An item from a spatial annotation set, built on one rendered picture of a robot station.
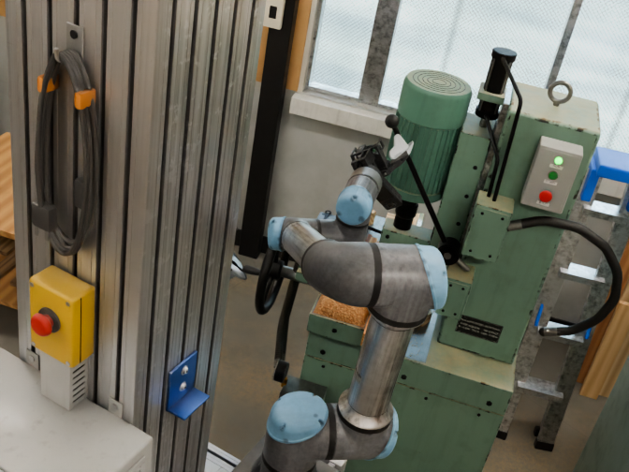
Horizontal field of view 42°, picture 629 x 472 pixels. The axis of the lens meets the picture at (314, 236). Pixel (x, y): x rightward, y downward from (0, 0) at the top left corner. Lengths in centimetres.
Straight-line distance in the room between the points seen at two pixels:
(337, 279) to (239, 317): 217
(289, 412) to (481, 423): 82
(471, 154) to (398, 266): 73
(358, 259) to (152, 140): 49
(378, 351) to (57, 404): 58
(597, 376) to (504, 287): 149
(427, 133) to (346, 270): 75
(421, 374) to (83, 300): 125
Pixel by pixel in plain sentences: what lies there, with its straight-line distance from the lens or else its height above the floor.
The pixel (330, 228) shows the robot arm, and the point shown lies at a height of 128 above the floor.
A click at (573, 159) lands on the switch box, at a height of 147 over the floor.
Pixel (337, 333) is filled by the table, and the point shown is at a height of 86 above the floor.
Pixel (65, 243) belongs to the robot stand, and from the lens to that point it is 124.
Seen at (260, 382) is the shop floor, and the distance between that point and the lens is 328.
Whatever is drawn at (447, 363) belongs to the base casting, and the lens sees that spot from 230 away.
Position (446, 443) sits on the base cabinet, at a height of 55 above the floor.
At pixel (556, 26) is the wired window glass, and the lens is 344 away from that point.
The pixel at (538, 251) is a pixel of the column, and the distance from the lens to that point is 216.
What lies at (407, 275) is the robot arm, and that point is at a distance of 142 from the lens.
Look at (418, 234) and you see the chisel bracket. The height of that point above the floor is 107.
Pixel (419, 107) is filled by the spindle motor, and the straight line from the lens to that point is 205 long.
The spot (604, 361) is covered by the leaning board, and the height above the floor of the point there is 20.
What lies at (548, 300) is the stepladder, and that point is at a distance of 305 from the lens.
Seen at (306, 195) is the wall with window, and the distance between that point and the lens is 378.
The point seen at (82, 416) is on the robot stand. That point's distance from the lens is 138.
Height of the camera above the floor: 222
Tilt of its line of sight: 32 degrees down
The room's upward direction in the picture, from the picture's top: 11 degrees clockwise
